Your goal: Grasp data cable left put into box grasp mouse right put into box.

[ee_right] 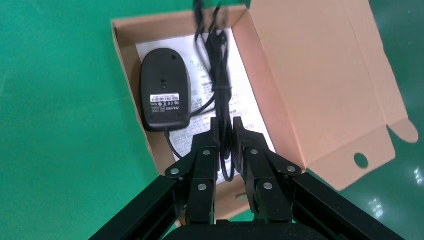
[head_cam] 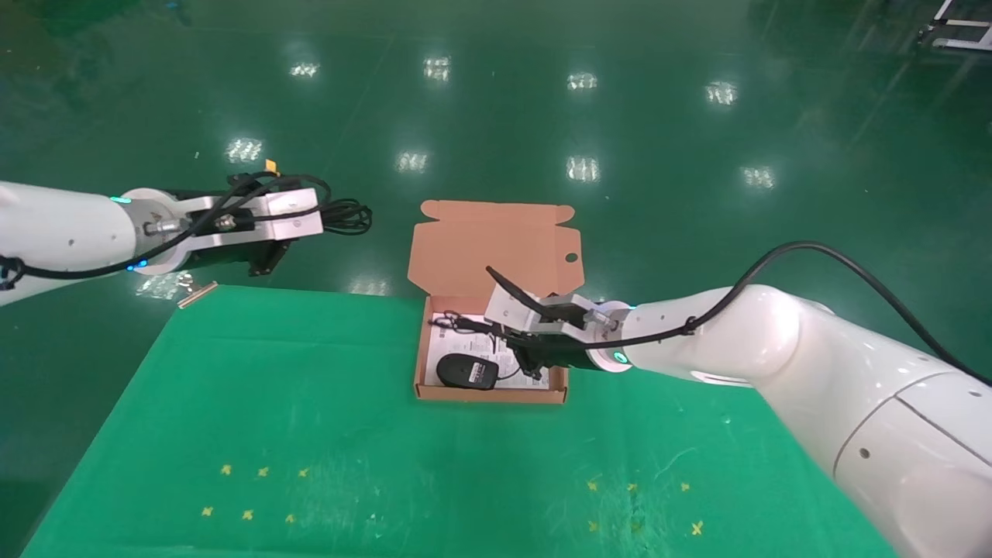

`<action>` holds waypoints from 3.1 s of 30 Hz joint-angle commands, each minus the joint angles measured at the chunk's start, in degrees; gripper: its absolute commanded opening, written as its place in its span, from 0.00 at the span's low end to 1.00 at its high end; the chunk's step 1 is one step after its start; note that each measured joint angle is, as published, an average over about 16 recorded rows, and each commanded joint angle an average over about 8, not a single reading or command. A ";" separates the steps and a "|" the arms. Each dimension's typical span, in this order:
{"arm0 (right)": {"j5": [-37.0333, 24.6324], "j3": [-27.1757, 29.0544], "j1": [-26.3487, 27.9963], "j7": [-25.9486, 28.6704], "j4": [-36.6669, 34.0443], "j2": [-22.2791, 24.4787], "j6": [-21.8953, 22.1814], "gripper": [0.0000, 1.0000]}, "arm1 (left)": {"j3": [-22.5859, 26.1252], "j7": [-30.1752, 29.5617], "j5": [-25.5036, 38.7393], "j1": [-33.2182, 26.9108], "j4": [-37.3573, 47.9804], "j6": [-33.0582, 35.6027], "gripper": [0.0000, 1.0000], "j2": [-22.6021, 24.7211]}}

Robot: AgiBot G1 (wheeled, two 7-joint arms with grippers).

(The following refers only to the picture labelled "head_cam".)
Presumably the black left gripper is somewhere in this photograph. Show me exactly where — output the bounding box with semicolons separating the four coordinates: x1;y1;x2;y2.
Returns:
208;208;292;278

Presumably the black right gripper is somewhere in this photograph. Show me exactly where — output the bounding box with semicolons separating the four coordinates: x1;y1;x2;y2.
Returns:
455;315;598;381

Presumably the black wired computer mouse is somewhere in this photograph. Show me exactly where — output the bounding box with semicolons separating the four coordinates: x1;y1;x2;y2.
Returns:
430;312;545;391

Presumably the orange cardboard box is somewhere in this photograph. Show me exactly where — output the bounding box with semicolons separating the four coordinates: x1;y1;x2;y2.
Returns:
408;201;583;405

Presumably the white printed paper sheet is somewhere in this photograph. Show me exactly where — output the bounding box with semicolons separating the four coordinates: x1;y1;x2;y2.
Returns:
425;313;551;389

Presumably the metal binder clip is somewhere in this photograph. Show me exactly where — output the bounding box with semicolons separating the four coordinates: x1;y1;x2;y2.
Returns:
177;275;220;309

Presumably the green table mat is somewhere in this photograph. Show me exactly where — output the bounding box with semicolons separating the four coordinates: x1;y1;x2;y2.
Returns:
19;285;900;558

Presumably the grey right wrist camera housing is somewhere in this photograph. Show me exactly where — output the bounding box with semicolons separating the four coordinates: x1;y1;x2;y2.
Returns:
484;281;601;342

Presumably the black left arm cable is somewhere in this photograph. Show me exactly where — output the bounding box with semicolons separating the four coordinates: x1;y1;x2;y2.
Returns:
0;172;334;289

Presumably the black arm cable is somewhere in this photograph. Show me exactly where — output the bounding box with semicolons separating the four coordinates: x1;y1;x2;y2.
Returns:
0;172;334;289
597;240;992;386

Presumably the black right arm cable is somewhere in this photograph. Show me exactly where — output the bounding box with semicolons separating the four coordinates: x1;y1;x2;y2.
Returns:
597;240;992;386

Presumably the white metal cart frame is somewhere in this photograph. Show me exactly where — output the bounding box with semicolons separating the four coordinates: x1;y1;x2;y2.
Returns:
918;0;992;53

